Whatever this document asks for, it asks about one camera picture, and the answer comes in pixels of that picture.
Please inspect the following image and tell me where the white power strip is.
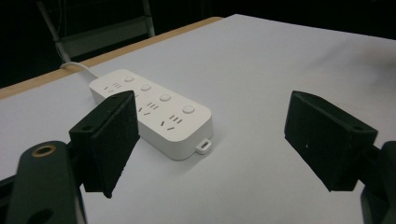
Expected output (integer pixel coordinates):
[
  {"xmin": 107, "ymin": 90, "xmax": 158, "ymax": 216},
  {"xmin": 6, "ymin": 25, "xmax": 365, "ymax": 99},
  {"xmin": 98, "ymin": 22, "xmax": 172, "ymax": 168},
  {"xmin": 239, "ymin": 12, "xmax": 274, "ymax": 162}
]
[{"xmin": 89, "ymin": 68, "xmax": 214, "ymax": 161}]

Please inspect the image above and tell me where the metal stand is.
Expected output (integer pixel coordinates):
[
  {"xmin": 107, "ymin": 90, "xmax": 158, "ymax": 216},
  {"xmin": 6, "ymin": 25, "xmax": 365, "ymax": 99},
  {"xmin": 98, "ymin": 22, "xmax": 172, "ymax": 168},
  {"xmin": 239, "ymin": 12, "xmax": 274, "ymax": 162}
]
[{"xmin": 35, "ymin": 0, "xmax": 156, "ymax": 64}]

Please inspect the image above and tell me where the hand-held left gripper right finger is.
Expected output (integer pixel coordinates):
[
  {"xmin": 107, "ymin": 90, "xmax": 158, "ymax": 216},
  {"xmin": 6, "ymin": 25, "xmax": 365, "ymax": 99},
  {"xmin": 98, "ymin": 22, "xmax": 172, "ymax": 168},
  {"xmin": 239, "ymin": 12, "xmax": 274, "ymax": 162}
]
[{"xmin": 283, "ymin": 90, "xmax": 379, "ymax": 192}]

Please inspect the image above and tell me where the white power strip cable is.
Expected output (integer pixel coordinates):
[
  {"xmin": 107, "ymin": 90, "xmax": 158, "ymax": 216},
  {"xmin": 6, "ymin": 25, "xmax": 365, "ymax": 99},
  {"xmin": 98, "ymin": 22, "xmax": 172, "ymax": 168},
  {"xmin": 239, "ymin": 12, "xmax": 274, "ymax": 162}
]
[{"xmin": 59, "ymin": 61, "xmax": 99, "ymax": 79}]

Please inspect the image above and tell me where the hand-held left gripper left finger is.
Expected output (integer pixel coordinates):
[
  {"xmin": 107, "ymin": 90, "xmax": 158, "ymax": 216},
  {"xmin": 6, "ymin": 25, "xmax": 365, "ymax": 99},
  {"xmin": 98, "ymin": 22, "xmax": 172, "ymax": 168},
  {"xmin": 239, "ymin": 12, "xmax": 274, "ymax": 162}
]
[{"xmin": 68, "ymin": 90, "xmax": 141, "ymax": 200}]

